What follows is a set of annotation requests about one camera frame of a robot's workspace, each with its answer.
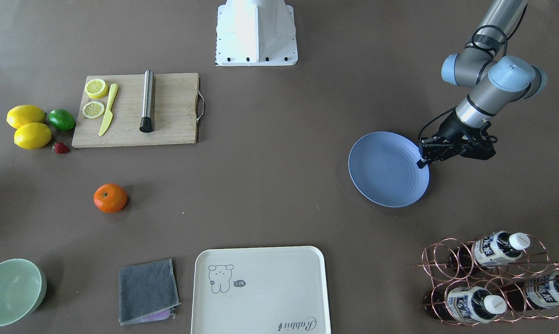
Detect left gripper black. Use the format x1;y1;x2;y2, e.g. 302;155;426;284
416;110;497;168

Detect blue round plate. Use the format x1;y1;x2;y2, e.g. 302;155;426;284
348;131;430;208

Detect orange mandarin fruit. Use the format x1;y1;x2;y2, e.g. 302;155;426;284
93;183;128;213

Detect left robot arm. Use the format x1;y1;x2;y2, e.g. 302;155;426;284
417;0;547;168

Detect tea bottle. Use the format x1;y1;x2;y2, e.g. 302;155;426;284
422;287;508;325
501;272;559;311
447;231;530;272

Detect tea bottle middle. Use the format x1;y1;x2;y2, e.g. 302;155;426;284
422;287;508;325

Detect cream rabbit tray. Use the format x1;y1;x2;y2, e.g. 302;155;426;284
191;246;332;334

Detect wooden cutting board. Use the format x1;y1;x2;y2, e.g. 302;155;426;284
72;73;200;148

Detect steel muddler black tip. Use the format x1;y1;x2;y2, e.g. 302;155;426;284
139;70;155;133

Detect grey folded cloth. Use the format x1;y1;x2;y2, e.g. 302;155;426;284
118;258;180;326

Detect yellow plastic knife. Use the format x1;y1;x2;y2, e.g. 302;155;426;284
99;83;119;136

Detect lemon slice upper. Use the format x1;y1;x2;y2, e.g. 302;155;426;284
81;101;106;120

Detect lemon slice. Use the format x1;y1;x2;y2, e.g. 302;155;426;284
84;78;109;99
81;101;106;120

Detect lemon slice lower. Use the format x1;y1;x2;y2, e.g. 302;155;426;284
84;78;109;99

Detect red strawberry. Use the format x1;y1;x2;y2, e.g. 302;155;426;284
51;142;70;154

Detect green lime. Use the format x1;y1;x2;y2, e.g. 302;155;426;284
48;109;76;131

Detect yellow lemon near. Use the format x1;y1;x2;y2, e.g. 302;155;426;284
14;122;51;150

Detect yellow lemon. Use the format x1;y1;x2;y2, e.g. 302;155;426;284
14;122;51;150
6;104;46;129

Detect yellow lemon far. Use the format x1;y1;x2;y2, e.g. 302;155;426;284
6;104;46;129

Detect green bowl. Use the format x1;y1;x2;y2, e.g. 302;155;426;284
0;258;48;327

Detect copper wire bottle rack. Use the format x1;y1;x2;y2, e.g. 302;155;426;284
421;234;559;322

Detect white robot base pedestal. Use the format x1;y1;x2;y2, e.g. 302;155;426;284
215;0;299;66

